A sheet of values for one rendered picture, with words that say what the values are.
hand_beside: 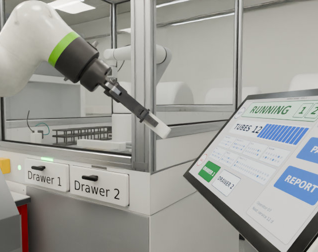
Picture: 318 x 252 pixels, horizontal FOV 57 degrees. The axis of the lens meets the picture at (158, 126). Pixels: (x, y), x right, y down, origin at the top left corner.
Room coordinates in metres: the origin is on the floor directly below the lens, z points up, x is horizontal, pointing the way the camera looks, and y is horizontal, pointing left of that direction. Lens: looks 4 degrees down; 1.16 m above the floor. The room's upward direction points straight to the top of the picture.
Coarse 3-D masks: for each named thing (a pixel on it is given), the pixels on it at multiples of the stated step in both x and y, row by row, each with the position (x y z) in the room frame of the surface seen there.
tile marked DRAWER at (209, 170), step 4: (208, 160) 0.76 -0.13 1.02; (208, 164) 0.74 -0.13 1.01; (212, 164) 0.72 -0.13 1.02; (216, 164) 0.70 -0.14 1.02; (204, 168) 0.75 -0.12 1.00; (208, 168) 0.73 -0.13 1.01; (212, 168) 0.71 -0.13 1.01; (216, 168) 0.69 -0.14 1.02; (220, 168) 0.67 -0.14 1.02; (200, 172) 0.75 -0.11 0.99; (204, 172) 0.73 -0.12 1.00; (208, 172) 0.71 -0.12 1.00; (212, 172) 0.69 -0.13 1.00; (216, 172) 0.67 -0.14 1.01; (204, 176) 0.71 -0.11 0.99; (208, 176) 0.69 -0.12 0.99; (212, 176) 0.67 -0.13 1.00; (208, 180) 0.68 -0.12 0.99
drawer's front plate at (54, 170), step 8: (24, 160) 1.32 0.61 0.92; (32, 160) 1.28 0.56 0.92; (40, 160) 1.27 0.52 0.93; (24, 168) 1.32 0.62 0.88; (48, 168) 1.22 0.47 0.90; (56, 168) 1.19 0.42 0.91; (64, 168) 1.16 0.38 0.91; (32, 176) 1.29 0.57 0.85; (48, 176) 1.22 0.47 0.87; (56, 176) 1.19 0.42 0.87; (64, 176) 1.16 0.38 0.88; (40, 184) 1.25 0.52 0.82; (48, 184) 1.22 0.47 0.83; (56, 184) 1.19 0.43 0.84; (64, 184) 1.17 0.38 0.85
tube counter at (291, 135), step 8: (256, 128) 0.67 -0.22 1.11; (264, 128) 0.63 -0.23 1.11; (272, 128) 0.60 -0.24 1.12; (280, 128) 0.58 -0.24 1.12; (288, 128) 0.55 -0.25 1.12; (296, 128) 0.53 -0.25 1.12; (304, 128) 0.51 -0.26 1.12; (256, 136) 0.64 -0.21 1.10; (264, 136) 0.61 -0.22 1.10; (272, 136) 0.58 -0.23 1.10; (280, 136) 0.56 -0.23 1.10; (288, 136) 0.53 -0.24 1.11; (296, 136) 0.51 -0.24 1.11; (288, 144) 0.52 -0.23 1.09; (296, 144) 0.50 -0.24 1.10
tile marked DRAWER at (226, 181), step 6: (222, 174) 0.64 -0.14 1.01; (228, 174) 0.62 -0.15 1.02; (234, 174) 0.60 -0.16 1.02; (216, 180) 0.64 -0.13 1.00; (222, 180) 0.62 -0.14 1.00; (228, 180) 0.60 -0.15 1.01; (234, 180) 0.58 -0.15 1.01; (216, 186) 0.62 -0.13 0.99; (222, 186) 0.60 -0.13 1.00; (228, 186) 0.58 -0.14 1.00; (234, 186) 0.56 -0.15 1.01; (222, 192) 0.58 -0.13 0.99; (228, 192) 0.57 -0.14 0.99
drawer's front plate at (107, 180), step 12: (72, 168) 1.14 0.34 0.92; (84, 168) 1.10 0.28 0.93; (72, 180) 1.14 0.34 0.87; (84, 180) 1.10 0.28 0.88; (108, 180) 1.03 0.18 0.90; (120, 180) 1.00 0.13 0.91; (72, 192) 1.14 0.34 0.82; (84, 192) 1.10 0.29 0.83; (108, 192) 1.03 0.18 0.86; (120, 192) 1.00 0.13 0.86; (120, 204) 1.00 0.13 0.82
